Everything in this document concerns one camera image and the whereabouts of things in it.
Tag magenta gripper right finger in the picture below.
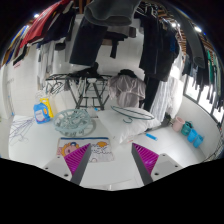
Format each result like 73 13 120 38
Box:
131 143 159 185

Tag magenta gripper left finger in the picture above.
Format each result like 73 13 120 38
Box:
64 144 91 185

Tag cartoon print folded towel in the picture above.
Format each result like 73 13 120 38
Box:
57 137 114 162

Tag blue plastic clip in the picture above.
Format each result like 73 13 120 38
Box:
145 133 157 141

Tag teal round clip hanger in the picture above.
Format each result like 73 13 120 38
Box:
53 109 96 137

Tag white pillow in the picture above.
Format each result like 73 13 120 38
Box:
97 107 161 143

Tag teal round hoop hanger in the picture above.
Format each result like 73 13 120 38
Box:
111 106 154 123

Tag blue plastic cup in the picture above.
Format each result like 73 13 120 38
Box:
187 129 203 148

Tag teal plastic cup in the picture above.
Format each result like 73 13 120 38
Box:
181 121 193 136

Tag white hanging curtain cloth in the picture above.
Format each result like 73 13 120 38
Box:
150 51 184 122

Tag yellow detergent bottle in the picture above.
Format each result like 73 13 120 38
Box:
40 98 54 118

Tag black folding drying rack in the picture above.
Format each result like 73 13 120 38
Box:
47 70 111 110

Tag black hanging coat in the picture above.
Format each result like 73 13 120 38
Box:
139 7 180 82

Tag dark hanging trousers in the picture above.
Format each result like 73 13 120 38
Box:
69 17 107 66

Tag grey hanging garment top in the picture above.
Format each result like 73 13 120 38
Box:
84 0 141 26

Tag red hanging garment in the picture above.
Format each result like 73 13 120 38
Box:
20 0 71 47

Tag bundle of white wire hangers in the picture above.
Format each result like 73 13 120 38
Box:
9 117 34 146

